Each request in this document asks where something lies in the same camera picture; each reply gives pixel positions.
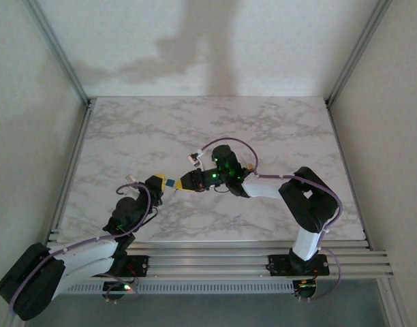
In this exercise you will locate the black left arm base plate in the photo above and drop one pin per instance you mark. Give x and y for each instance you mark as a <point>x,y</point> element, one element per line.
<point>140,265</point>

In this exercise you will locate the blue padlock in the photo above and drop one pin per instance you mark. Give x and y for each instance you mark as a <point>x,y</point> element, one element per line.
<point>170,184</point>

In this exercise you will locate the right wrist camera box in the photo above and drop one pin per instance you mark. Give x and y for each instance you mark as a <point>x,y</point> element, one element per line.
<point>195,158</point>

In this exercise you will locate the aluminium corner post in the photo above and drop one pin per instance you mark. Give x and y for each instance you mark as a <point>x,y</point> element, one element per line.
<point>60,54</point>
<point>357,54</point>

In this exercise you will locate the wide grooved aluminium rail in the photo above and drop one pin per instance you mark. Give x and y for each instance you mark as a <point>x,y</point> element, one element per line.
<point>208,262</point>

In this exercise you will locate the blue padlock keys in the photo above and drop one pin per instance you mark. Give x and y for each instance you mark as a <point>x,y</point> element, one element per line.
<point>175,190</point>

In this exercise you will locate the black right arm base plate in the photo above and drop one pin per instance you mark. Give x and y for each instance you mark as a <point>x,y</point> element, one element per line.
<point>278,265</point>

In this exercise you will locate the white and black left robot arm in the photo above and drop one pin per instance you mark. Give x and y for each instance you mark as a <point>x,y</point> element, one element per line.
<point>86,252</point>

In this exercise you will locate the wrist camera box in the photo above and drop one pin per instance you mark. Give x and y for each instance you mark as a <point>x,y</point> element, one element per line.
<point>195,158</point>
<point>131,181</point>

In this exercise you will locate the aluminium lower frame leg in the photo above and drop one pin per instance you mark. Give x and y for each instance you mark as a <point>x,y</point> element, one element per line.
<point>396,306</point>

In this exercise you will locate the narrow aluminium side rail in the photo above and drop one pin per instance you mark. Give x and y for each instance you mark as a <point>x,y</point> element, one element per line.
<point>347,170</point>
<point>74,170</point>

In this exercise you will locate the black round controller board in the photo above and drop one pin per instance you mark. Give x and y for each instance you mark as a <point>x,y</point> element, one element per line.
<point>121,289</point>
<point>305,287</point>

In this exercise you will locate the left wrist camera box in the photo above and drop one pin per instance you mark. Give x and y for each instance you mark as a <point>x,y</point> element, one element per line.
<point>131,181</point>

